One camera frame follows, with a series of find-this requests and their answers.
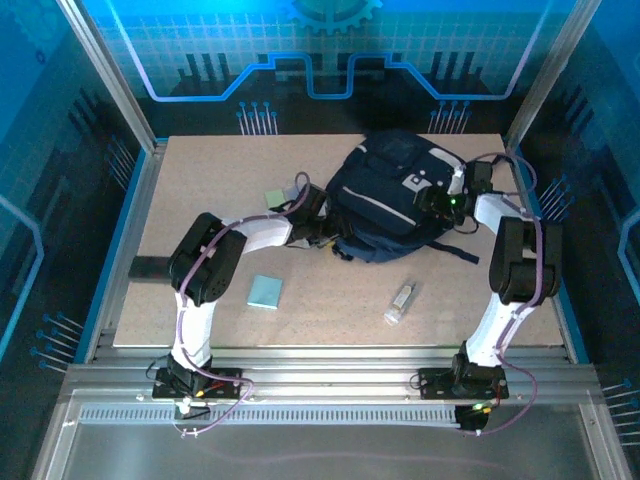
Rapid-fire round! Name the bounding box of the navy blue backpack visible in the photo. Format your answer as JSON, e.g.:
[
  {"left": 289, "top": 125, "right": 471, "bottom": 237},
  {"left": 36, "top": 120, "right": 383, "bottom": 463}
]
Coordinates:
[{"left": 324, "top": 129, "right": 481, "bottom": 266}]

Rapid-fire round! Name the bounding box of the light blue sticky note pad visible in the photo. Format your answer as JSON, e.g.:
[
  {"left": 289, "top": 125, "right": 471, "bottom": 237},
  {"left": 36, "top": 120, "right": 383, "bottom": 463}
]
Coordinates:
[{"left": 246, "top": 274, "right": 284, "bottom": 311}]

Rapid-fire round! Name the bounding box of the clear plastic tube case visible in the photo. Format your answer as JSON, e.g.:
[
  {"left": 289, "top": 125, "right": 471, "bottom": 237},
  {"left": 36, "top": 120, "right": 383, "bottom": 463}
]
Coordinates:
[{"left": 383, "top": 278, "right": 420, "bottom": 327}]

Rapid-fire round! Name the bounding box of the small black connector box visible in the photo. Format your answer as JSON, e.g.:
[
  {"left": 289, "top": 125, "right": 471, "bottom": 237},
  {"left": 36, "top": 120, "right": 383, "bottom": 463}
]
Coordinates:
[{"left": 454, "top": 402, "right": 490, "bottom": 434}]

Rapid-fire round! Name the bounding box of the aluminium enclosure frame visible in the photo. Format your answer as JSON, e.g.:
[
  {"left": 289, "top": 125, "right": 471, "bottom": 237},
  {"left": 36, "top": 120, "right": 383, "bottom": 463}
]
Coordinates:
[{"left": 29, "top": 0, "right": 634, "bottom": 480}]

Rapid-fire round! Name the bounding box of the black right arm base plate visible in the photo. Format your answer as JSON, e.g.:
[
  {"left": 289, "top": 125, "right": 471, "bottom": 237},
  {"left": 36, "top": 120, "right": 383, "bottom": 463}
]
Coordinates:
[{"left": 417, "top": 367, "right": 510, "bottom": 401}]

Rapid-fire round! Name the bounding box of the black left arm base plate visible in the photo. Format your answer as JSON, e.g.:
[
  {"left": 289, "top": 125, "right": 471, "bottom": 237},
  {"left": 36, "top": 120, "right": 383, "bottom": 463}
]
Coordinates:
[{"left": 151, "top": 367, "right": 244, "bottom": 401}]

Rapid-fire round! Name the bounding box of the grey slotted cable duct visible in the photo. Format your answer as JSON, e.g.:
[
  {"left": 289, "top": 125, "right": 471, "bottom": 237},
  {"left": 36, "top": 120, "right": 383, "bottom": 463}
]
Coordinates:
[{"left": 79, "top": 407, "right": 461, "bottom": 426}]

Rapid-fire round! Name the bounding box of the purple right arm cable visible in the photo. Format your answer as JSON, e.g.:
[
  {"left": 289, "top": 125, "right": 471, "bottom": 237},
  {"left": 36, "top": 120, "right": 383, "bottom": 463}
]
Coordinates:
[{"left": 462, "top": 151, "right": 545, "bottom": 436}]

